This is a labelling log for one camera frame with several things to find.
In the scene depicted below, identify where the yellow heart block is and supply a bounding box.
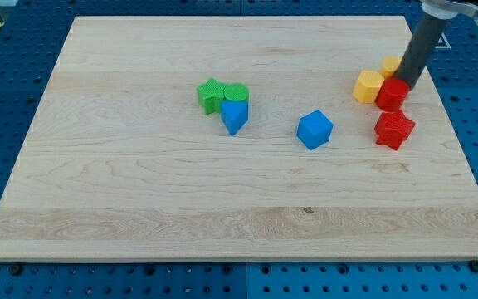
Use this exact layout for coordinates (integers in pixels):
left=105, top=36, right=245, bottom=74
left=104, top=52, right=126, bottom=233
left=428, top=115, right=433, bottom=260
left=380, top=56, right=402, bottom=79

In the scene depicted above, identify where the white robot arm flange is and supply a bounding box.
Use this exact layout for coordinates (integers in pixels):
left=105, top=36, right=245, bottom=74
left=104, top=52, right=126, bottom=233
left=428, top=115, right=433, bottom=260
left=421, top=0, right=478, bottom=20

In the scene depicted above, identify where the yellow hexagon block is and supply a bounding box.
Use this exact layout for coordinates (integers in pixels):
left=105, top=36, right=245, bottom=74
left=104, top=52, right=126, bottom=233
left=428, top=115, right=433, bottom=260
left=352, top=70, right=385, bottom=104

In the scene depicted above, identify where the blue triangle block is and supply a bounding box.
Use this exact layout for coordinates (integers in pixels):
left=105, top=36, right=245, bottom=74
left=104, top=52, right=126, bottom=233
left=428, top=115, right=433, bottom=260
left=221, top=100, right=249, bottom=135

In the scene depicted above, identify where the green cylinder block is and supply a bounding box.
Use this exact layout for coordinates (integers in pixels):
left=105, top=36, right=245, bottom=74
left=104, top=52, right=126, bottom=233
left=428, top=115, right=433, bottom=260
left=224, top=82, right=250, bottom=102

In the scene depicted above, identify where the green star block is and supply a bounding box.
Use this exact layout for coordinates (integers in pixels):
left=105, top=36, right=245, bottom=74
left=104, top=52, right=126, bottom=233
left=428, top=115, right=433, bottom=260
left=197, top=77, right=227, bottom=115

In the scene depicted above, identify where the blue cube block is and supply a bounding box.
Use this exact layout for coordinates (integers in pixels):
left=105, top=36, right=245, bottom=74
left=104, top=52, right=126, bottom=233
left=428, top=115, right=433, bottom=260
left=296, top=110, right=334, bottom=150

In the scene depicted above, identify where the light wooden board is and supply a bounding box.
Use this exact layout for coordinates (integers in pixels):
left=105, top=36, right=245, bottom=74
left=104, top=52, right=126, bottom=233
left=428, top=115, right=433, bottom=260
left=0, top=16, right=478, bottom=262

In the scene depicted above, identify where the red star block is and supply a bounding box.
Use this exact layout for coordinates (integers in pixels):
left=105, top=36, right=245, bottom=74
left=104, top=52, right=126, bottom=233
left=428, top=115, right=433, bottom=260
left=374, top=110, right=416, bottom=150

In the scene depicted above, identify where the red cylinder block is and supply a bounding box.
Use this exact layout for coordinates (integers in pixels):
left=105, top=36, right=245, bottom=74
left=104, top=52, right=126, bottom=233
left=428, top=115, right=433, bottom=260
left=376, top=77, right=410, bottom=112

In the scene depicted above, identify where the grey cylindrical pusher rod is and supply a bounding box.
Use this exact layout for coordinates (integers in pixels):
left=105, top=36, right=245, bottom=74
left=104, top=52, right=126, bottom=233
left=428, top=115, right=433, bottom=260
left=395, top=12, right=448, bottom=90

